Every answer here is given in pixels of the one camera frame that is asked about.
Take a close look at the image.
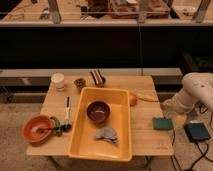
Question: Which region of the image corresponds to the green sponge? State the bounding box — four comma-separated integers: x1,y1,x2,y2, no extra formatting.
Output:
152,117,173,130

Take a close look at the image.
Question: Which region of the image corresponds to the yellow plastic tub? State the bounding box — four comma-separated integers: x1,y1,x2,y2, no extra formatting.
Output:
68,87,132,162

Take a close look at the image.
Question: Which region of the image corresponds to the black cable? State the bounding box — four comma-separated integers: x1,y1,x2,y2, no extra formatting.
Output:
170,103,213,171

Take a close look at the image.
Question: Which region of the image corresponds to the spoon in orange bowl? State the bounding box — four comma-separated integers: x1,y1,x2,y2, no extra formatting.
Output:
36,128,57,133

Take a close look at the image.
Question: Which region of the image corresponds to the yellow banana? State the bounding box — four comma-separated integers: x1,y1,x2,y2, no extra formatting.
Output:
138,94,158,102

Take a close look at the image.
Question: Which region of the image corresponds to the purple bowl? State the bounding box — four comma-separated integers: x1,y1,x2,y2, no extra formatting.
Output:
86,101,110,124

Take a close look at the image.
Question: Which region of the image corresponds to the small brown cup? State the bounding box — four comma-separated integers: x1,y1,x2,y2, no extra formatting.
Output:
74,78,86,89

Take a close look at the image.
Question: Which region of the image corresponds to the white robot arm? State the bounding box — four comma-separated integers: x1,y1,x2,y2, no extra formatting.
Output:
163,72,213,114

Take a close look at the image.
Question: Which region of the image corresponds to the orange bowl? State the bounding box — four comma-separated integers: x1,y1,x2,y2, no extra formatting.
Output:
21,115,54,144

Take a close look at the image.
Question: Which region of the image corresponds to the grey towel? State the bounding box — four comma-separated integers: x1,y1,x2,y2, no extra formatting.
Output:
95,127,118,144

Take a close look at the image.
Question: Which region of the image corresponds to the white cup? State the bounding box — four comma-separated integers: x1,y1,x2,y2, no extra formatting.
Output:
51,73,65,91

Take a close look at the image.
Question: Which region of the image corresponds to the green vegetable toy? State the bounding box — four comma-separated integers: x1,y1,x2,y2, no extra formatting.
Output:
50,116,62,136

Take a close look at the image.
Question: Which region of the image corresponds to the striped cloth in cup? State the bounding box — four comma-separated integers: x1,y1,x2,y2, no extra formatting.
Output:
90,69,106,87

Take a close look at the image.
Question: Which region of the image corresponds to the orange fruit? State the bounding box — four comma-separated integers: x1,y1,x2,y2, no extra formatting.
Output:
129,94,137,106

